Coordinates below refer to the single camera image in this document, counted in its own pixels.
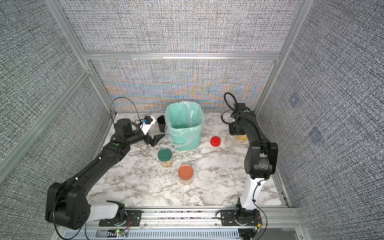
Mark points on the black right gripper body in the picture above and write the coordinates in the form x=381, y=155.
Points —
x=235, y=130

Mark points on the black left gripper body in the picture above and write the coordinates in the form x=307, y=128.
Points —
x=147, y=139

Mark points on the red jar lid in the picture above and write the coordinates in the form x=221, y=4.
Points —
x=215, y=141

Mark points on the orange-lidded peanut jar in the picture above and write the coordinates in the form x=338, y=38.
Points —
x=186, y=174

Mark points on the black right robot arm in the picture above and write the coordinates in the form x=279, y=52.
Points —
x=261, y=158

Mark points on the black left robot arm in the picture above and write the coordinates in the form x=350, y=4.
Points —
x=67, y=203

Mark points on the yellow-rimmed bamboo steamer basket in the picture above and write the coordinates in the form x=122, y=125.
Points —
x=243, y=137

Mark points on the black mug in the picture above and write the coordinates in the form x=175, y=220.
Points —
x=161, y=123

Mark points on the green-lidded peanut jar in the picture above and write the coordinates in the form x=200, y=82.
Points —
x=165, y=157

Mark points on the clear plastic bin liner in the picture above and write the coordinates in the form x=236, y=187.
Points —
x=186, y=120

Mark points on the green plastic trash bin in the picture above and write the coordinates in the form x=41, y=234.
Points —
x=184, y=126

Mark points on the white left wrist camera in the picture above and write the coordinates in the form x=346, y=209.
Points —
x=146, y=123

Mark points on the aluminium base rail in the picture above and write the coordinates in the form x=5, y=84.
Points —
x=196, y=223

